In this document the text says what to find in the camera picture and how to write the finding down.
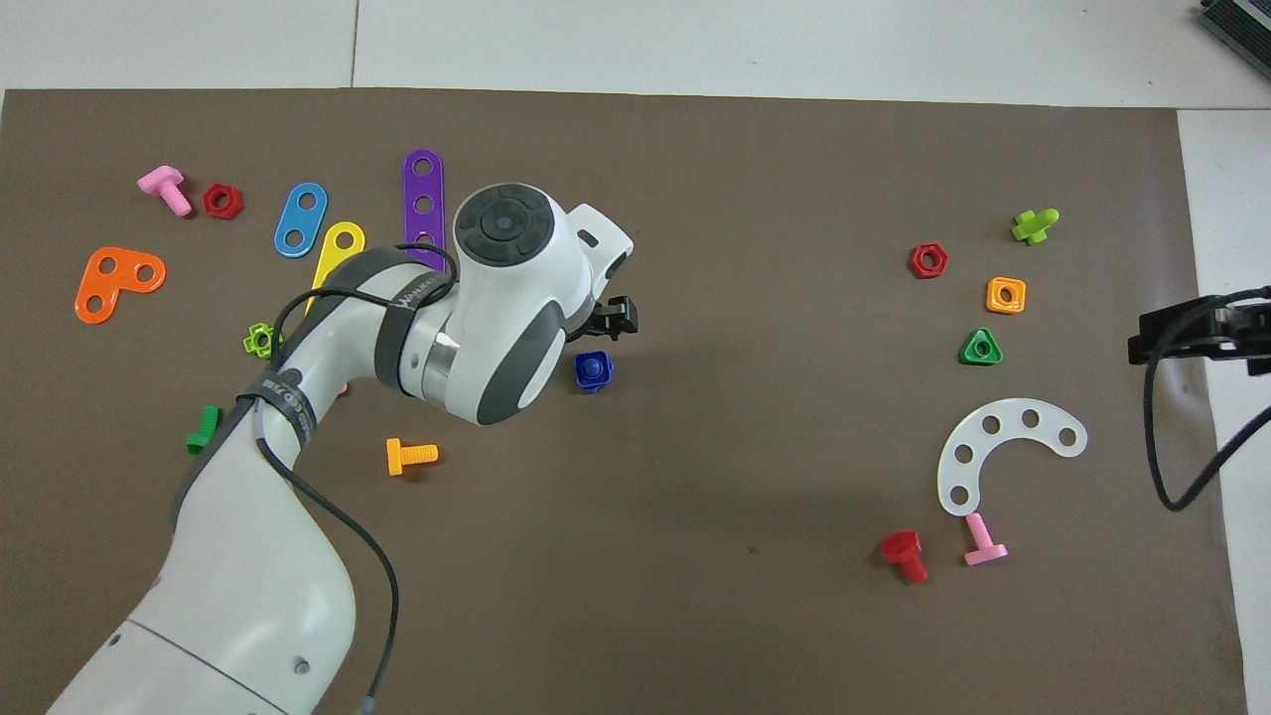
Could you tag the lime green plastic screw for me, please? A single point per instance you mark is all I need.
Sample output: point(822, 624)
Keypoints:
point(1033, 226)

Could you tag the yellow three-hole plate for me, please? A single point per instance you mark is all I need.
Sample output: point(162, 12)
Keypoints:
point(333, 260)

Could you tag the orange square nut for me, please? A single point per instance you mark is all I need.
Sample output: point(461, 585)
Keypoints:
point(992, 296)

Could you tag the white curved perforated plate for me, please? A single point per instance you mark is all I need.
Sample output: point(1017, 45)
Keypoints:
point(953, 467)

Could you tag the orange plastic screw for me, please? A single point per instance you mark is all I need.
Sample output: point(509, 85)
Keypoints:
point(409, 456)

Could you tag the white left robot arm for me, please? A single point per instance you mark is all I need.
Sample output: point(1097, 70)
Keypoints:
point(496, 318)

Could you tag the purple four-hole plate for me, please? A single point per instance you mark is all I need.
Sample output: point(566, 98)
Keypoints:
point(423, 189)

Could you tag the brown table mat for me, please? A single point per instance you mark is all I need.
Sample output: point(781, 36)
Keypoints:
point(745, 248)

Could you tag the red plastic screw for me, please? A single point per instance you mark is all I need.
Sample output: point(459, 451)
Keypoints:
point(904, 551)

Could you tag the orange heart-shaped plate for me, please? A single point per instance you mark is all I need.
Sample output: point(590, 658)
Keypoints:
point(94, 293)

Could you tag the dark green plastic screw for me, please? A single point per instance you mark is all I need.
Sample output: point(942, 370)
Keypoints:
point(204, 432)

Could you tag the blue square nut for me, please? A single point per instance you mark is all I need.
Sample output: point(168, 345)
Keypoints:
point(607, 371)

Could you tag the pink plastic screw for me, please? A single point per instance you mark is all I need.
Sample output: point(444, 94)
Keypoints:
point(164, 186)
point(983, 541)

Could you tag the green triangle nut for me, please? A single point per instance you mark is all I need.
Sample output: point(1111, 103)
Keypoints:
point(968, 355)

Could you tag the blue two-hole plate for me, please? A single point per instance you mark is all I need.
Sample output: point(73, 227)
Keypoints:
point(301, 220)

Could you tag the dark ribbed device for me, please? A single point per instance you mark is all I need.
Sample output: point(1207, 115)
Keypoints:
point(1241, 25)

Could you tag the red hexagon nut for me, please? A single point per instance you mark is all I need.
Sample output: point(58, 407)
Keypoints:
point(916, 261)
point(210, 202)

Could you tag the blue plastic screw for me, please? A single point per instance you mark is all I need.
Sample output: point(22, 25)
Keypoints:
point(593, 367)

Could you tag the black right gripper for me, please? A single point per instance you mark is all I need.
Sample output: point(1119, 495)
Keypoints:
point(1239, 328)

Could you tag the lime green flower nut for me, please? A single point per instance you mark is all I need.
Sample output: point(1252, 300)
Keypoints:
point(250, 343)

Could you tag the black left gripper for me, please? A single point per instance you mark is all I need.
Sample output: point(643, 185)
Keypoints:
point(588, 328)

